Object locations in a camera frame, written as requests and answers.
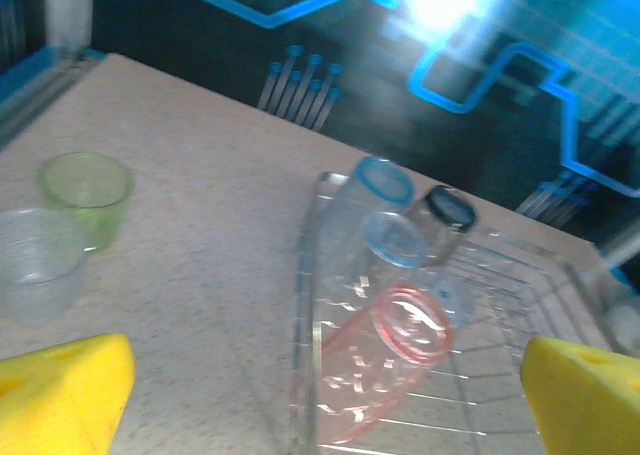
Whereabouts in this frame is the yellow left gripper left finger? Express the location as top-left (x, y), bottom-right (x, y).
top-left (0, 331), bottom-right (138, 455)

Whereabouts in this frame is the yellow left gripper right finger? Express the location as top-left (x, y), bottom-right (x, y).
top-left (519, 336), bottom-right (640, 455)

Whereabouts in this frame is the clear ribbed plastic cup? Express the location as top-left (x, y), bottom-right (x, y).
top-left (0, 208), bottom-right (90, 327)

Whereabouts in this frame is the green plastic cup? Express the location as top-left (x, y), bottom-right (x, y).
top-left (36, 151), bottom-right (136, 254)

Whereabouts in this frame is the pink plastic tumbler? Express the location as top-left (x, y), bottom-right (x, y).
top-left (313, 283), bottom-right (455, 447)

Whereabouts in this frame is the dark smoke plastic tumbler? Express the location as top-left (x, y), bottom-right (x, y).
top-left (403, 184), bottom-right (479, 272)

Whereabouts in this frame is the blue plastic tumbler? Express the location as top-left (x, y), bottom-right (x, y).
top-left (318, 156), bottom-right (417, 276)

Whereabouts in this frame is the chrome wire dish rack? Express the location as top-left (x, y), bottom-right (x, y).
top-left (288, 170), bottom-right (640, 455)

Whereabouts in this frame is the aluminium frame post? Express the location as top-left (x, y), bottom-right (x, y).
top-left (43, 0), bottom-right (95, 54)

